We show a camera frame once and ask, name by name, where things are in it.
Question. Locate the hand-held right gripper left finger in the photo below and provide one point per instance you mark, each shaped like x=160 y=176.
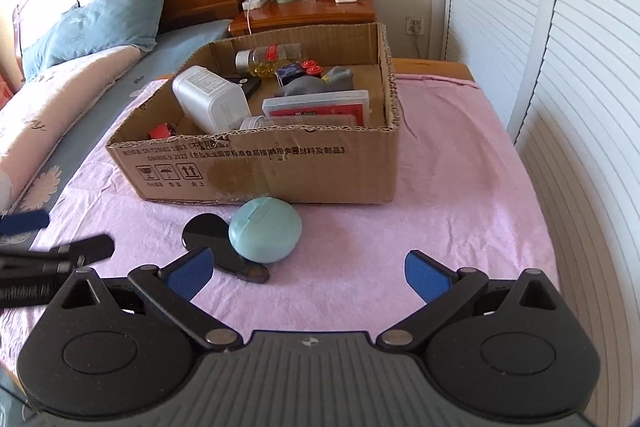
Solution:
x=192 y=269

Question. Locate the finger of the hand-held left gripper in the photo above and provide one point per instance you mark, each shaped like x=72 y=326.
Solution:
x=90 y=248
x=25 y=223

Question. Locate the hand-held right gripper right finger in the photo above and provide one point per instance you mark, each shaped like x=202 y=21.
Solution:
x=425 y=277

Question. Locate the black handheld mirror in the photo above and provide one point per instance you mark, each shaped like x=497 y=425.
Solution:
x=205 y=234

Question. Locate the teal oval case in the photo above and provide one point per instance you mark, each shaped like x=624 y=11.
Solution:
x=265 y=229

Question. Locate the red toy block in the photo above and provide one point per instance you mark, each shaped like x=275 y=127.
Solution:
x=159 y=131

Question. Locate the cardboard box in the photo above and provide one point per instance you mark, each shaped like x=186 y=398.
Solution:
x=300 y=172

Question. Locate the white plastic container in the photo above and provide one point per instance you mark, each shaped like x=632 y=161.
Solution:
x=210 y=102

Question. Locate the clear plastic card box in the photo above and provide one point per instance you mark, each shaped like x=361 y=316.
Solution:
x=320 y=109

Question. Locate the grey plush toy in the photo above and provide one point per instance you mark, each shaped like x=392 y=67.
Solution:
x=310 y=87

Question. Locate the black toy car red wheels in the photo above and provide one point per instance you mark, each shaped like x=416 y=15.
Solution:
x=290 y=73

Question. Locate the clear bottle yellow liquid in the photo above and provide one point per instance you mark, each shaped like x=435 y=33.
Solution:
x=270 y=57

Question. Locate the pink bed sheet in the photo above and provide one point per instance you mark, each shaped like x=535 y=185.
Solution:
x=450 y=207

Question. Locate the grey-blue floral bed sheet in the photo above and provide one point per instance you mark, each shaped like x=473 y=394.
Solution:
x=85 y=132

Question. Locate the pink floral pillow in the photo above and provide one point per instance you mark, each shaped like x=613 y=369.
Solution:
x=50 y=107

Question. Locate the blue pillow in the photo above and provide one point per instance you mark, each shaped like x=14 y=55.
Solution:
x=100 y=22

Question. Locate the white louvered closet doors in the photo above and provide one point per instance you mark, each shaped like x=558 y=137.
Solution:
x=575 y=82

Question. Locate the wooden nightstand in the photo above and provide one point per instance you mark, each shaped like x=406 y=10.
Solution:
x=310 y=12

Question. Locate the wooden bed side rail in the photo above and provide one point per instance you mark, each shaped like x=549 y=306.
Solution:
x=440 y=69

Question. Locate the wall socket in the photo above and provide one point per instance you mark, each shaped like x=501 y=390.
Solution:
x=415 y=25

